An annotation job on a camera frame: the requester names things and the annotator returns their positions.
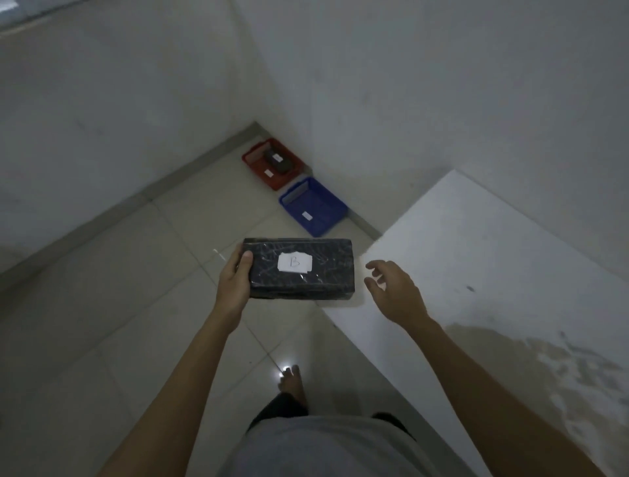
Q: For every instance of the person's left hand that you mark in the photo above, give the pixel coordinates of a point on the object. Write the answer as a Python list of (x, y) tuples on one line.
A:
[(232, 290)]

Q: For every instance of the person's left forearm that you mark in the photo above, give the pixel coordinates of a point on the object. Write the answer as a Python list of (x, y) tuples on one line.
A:
[(182, 388)]

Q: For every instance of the blue plastic bin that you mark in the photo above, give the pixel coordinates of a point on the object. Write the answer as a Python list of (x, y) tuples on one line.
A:
[(319, 206)]

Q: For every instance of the person's right hand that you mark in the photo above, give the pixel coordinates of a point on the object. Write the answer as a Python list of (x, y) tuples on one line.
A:
[(400, 295)]

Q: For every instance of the person's black shorts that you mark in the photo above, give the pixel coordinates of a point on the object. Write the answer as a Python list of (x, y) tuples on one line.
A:
[(280, 410)]

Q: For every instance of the person's left thumb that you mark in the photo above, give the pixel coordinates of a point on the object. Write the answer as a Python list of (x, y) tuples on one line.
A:
[(245, 263)]

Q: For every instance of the person's grey shirt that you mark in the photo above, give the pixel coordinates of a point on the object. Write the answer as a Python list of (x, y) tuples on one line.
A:
[(334, 449)]

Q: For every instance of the red plastic bin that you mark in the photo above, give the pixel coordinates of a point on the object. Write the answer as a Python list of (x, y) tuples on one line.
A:
[(268, 178)]

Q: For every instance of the small black wrapped box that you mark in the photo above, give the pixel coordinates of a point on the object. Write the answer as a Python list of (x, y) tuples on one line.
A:
[(276, 160)]

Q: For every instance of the person's bare foot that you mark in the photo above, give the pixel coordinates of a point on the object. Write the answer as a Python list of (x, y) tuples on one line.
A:
[(293, 383)]

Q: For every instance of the person's right forearm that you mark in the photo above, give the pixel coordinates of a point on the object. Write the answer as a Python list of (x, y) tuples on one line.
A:
[(491, 398)]

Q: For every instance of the black box white label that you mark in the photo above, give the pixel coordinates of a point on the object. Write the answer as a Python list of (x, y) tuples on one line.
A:
[(324, 275)]

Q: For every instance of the person's right thumb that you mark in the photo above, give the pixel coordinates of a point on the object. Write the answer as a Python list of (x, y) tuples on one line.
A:
[(372, 289)]

